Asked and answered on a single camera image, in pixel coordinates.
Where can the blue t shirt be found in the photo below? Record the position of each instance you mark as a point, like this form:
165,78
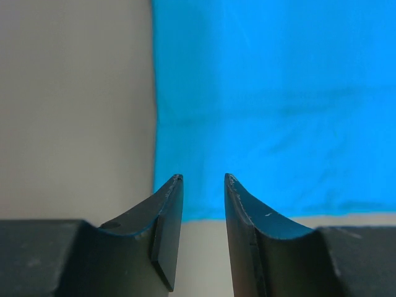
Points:
296,99

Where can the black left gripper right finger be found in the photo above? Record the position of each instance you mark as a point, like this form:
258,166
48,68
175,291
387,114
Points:
272,255

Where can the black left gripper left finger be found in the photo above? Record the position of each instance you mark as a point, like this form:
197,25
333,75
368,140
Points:
134,254

